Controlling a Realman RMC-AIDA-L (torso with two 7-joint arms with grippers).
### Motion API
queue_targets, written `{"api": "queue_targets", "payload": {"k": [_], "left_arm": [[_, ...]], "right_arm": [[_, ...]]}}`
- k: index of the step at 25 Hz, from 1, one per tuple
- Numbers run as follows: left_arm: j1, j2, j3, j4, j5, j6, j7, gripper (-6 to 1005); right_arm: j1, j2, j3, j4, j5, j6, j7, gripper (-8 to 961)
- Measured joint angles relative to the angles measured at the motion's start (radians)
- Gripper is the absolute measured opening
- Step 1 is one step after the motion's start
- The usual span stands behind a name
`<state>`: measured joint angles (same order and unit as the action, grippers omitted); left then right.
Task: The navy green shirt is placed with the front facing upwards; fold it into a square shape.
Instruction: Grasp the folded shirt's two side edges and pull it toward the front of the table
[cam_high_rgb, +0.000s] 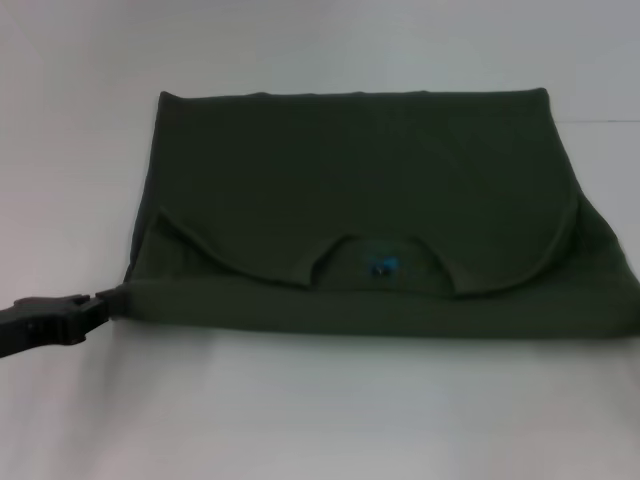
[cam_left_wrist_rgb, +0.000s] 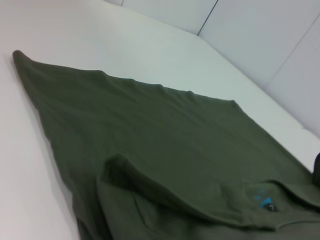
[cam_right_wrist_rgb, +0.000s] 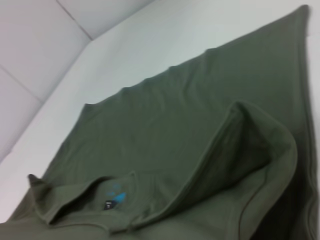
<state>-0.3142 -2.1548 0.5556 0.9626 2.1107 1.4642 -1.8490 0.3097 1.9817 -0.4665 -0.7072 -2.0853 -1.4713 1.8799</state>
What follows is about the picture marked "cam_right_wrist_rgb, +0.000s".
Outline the dark green FREE t-shirt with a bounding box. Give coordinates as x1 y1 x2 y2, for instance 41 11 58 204
0 4 320 240

